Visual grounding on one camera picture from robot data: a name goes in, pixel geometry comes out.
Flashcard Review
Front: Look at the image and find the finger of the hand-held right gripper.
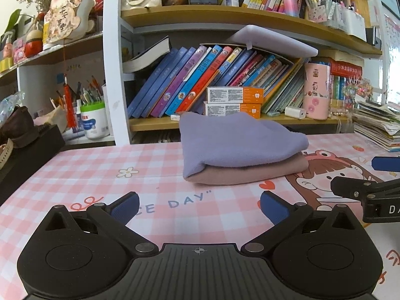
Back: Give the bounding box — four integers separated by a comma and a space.
330, 176, 400, 200
371, 155, 400, 172

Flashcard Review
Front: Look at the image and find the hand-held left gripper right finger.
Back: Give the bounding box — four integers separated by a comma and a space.
239, 190, 358, 256

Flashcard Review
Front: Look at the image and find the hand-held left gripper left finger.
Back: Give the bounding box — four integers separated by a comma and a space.
40, 191, 159, 256

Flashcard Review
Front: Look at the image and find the purple and pink sweater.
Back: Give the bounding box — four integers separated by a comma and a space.
179, 112, 310, 186

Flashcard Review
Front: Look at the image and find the stack of magazines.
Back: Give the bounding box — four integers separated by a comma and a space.
353, 100, 400, 153

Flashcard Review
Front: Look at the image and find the pink checked table mat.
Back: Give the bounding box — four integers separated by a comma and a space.
0, 131, 400, 300

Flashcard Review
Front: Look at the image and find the colourful bead ornament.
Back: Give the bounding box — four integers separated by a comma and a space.
341, 79, 374, 101

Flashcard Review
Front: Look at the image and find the white jar pen holder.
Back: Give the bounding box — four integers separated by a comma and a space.
80, 101, 111, 140

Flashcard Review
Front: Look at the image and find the small white charger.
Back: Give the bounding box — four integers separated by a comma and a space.
285, 106, 307, 120

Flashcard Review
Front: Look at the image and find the pink printed cylinder tin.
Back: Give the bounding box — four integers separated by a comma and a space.
303, 62, 332, 120

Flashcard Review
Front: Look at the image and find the black box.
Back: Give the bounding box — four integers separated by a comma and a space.
0, 124, 66, 207

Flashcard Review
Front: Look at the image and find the bunch of pens and pencils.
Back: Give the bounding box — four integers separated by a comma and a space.
50, 75, 105, 110

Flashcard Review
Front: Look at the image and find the red tassel ornament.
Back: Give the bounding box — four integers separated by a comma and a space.
63, 73, 78, 133

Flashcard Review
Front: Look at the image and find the beige wristwatch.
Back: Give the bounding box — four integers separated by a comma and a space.
0, 137, 15, 170

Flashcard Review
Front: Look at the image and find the brown leather shoe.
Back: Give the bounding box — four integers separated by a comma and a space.
0, 105, 40, 149

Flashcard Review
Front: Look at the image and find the row of leaning books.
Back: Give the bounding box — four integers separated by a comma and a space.
126, 45, 305, 119

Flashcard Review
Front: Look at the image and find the wooden and white bookshelf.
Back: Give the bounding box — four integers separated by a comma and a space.
0, 0, 383, 146

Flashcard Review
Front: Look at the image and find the white pen organizer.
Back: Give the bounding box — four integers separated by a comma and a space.
329, 6, 367, 42

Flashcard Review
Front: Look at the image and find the thick black-covered book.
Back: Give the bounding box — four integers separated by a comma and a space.
123, 37, 172, 73

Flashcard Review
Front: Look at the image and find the iridescent plastic bag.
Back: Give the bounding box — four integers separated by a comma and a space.
0, 91, 25, 126

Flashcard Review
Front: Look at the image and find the white flat tablet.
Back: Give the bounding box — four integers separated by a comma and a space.
225, 25, 319, 58

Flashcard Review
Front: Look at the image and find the red round doll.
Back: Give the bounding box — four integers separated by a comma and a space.
24, 29, 44, 58

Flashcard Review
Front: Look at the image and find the cartoon figure ornament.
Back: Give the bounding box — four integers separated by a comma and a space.
43, 0, 97, 51

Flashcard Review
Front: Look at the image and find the wall calendar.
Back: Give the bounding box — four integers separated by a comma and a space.
383, 12, 400, 96

